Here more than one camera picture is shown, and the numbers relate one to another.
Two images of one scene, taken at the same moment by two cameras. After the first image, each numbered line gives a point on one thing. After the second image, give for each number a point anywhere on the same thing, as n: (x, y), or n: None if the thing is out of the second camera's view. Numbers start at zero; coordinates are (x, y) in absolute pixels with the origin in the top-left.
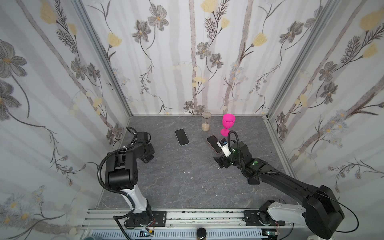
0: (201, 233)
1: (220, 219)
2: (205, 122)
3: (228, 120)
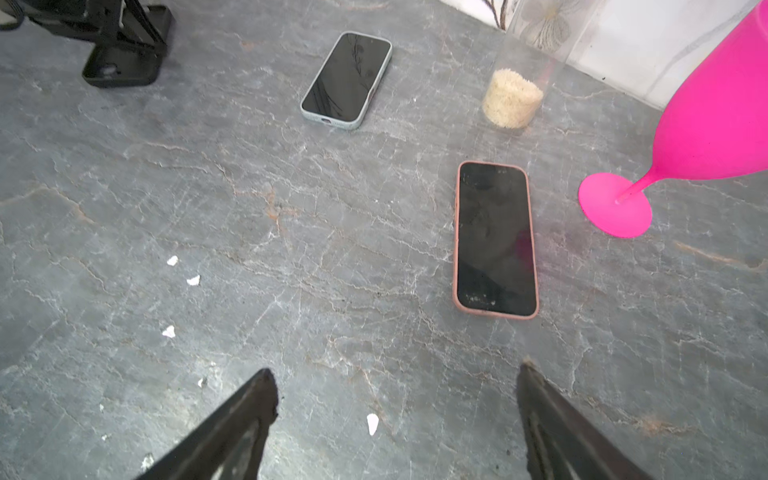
0: None
1: None
2: (537, 42)
3: (712, 123)
